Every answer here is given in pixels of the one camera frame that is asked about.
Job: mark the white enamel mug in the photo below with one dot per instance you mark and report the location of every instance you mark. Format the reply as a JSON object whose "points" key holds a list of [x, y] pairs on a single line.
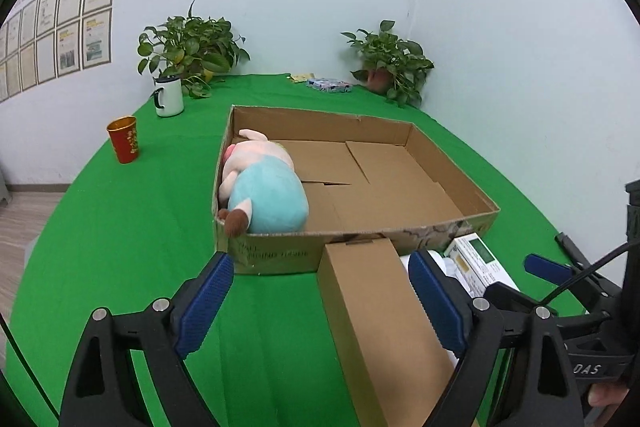
{"points": [[167, 97]]}

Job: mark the large cardboard tray box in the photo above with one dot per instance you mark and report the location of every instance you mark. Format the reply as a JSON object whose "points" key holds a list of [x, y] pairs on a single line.
{"points": [[364, 177]]}

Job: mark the right potted green plant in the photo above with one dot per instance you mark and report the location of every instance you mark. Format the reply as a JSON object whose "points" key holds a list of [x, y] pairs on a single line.
{"points": [[389, 65]]}

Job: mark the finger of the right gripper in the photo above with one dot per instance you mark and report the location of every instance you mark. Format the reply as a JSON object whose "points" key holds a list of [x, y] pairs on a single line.
{"points": [[547, 270]]}

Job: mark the yellow small packet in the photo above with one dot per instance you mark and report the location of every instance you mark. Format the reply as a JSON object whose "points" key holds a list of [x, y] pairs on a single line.
{"points": [[301, 78]]}

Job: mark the framed certificates on wall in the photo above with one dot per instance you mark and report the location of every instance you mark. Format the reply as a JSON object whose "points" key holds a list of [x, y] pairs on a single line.
{"points": [[43, 40]]}

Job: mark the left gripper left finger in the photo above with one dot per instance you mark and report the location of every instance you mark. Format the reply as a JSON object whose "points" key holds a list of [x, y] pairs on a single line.
{"points": [[102, 388]]}

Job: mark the white handheld hair dryer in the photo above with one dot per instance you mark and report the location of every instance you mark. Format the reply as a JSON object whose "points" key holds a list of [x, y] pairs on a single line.
{"points": [[446, 265]]}

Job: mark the pink pig plush toy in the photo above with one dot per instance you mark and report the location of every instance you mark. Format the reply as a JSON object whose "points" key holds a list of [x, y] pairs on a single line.
{"points": [[260, 192]]}

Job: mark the left potted green plant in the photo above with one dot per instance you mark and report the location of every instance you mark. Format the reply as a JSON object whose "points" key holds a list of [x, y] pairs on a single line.
{"points": [[196, 51]]}

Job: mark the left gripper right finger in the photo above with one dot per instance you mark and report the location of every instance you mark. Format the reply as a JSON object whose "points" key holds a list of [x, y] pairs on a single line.
{"points": [[519, 356]]}

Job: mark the person's right hand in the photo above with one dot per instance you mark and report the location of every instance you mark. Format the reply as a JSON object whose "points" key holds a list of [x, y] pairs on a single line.
{"points": [[607, 397]]}

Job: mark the potted green plant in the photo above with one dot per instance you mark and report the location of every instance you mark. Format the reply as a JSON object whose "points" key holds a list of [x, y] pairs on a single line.
{"points": [[196, 51], [389, 65]]}

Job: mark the red paper cup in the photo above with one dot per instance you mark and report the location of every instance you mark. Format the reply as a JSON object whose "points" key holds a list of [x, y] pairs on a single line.
{"points": [[124, 138]]}

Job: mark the white green medicine box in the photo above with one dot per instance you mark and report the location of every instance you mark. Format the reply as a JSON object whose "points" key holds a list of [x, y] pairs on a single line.
{"points": [[472, 263]]}

